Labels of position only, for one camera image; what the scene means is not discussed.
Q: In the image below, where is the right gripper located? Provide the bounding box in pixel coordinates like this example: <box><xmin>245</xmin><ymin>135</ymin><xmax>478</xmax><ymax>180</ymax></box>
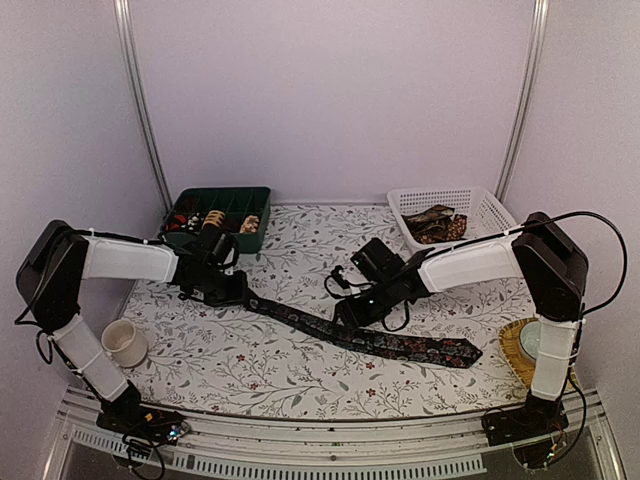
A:
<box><xmin>333</xmin><ymin>277</ymin><xmax>398</xmax><ymax>332</ymax></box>

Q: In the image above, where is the dark floral necktie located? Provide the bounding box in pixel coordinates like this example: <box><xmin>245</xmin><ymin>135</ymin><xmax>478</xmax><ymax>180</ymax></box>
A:
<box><xmin>244</xmin><ymin>292</ymin><xmax>483</xmax><ymax>369</ymax></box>

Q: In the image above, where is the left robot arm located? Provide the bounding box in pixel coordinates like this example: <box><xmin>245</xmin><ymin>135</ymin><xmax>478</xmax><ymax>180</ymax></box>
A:
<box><xmin>15</xmin><ymin>220</ymin><xmax>248</xmax><ymax>434</ymax></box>

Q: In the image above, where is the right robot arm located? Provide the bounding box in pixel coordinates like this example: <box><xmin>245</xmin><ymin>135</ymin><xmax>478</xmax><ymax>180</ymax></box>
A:
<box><xmin>315</xmin><ymin>278</ymin><xmax>534</xmax><ymax>420</ymax></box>

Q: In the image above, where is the white dotted black rolled tie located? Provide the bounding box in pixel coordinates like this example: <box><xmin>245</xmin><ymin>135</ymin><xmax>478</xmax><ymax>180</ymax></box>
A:
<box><xmin>182</xmin><ymin>213</ymin><xmax>203</xmax><ymax>232</ymax></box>

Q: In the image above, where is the dark maroon rolled tie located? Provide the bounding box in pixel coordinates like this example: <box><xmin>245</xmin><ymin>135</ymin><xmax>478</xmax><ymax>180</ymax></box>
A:
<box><xmin>222</xmin><ymin>215</ymin><xmax>243</xmax><ymax>233</ymax></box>

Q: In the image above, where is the yellow striped rolled tie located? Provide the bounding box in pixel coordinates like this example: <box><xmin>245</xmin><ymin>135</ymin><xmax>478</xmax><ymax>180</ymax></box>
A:
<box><xmin>201</xmin><ymin>210</ymin><xmax>226</xmax><ymax>231</ymax></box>

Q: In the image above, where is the red black rolled tie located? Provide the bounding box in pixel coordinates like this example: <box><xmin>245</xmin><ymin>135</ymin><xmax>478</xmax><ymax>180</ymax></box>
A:
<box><xmin>163</xmin><ymin>214</ymin><xmax>188</xmax><ymax>232</ymax></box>

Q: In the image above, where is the green divided organizer box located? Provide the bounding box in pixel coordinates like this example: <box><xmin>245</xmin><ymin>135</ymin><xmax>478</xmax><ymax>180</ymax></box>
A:
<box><xmin>159</xmin><ymin>186</ymin><xmax>271</xmax><ymax>254</ymax></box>

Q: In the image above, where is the floral patterned table mat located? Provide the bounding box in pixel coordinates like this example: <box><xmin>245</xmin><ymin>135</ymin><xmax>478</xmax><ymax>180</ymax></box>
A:
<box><xmin>94</xmin><ymin>202</ymin><xmax>546</xmax><ymax>421</ymax></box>

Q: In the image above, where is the brown patterned necktie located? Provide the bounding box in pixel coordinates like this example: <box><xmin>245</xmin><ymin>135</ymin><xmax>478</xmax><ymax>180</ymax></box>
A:
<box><xmin>402</xmin><ymin>205</ymin><xmax>467</xmax><ymax>245</ymax></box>

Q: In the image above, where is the cream ceramic mug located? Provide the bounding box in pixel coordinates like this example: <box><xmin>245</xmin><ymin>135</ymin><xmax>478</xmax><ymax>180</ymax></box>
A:
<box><xmin>101</xmin><ymin>319</ymin><xmax>148</xmax><ymax>368</ymax></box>

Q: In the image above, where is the woven bamboo tray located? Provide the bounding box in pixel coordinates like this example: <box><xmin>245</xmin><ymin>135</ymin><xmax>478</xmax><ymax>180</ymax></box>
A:
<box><xmin>499</xmin><ymin>318</ymin><xmax>581</xmax><ymax>401</ymax></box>

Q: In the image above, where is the white plastic basket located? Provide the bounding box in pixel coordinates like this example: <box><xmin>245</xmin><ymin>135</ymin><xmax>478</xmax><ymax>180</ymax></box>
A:
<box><xmin>387</xmin><ymin>187</ymin><xmax>517</xmax><ymax>253</ymax></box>

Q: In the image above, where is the pale green bowl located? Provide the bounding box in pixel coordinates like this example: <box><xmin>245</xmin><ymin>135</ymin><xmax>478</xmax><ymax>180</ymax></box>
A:
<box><xmin>518</xmin><ymin>321</ymin><xmax>540</xmax><ymax>364</ymax></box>

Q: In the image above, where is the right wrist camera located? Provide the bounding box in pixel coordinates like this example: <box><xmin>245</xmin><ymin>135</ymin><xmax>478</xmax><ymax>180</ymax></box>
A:
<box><xmin>324</xmin><ymin>265</ymin><xmax>361</xmax><ymax>299</ymax></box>

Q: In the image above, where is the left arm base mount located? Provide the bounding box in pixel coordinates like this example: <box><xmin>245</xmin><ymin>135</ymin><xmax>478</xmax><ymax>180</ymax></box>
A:
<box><xmin>97</xmin><ymin>402</ymin><xmax>191</xmax><ymax>470</ymax></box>

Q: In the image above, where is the front aluminium rail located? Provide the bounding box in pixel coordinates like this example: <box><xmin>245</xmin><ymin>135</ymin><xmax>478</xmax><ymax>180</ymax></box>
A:
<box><xmin>43</xmin><ymin>388</ymin><xmax>626</xmax><ymax>479</ymax></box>

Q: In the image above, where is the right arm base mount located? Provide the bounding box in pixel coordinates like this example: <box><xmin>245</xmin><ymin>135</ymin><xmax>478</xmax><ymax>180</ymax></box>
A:
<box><xmin>481</xmin><ymin>394</ymin><xmax>569</xmax><ymax>470</ymax></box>

